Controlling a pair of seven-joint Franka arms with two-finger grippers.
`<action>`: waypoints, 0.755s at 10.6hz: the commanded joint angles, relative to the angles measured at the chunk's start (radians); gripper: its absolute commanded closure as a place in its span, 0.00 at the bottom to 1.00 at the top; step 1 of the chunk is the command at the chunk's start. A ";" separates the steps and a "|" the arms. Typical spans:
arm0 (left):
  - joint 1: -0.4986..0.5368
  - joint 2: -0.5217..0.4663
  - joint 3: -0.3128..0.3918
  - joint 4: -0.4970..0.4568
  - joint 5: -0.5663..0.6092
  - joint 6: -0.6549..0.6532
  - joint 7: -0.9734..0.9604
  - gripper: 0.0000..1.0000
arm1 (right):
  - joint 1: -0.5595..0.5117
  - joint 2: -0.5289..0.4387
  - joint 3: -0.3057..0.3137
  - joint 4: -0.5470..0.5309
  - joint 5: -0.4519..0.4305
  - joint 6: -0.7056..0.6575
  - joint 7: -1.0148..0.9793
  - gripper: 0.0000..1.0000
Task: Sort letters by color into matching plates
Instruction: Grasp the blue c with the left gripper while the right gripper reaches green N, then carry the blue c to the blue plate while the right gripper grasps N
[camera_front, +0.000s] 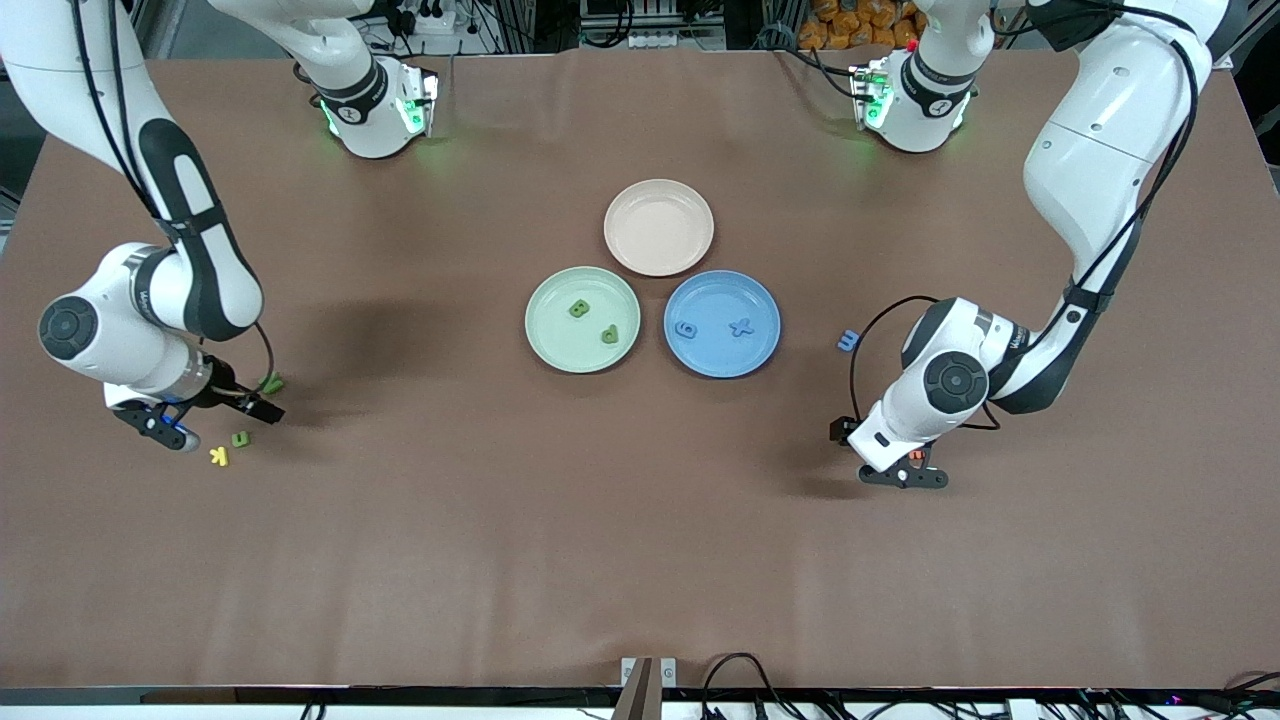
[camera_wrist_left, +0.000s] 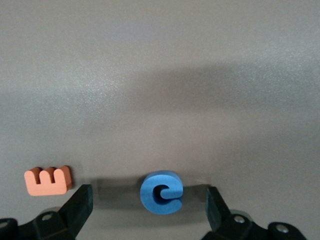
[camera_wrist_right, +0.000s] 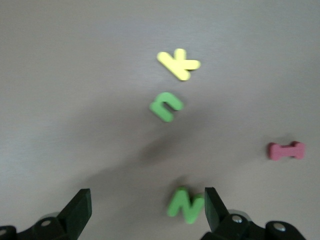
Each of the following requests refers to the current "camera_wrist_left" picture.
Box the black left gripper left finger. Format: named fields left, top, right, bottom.
left=17, top=184, right=94, bottom=240

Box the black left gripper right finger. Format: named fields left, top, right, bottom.
left=199, top=186, right=307, bottom=240

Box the blue foam letter c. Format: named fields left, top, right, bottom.
left=139, top=170, right=184, bottom=216

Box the orange foam letter E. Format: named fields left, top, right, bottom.
left=23, top=164, right=73, bottom=197

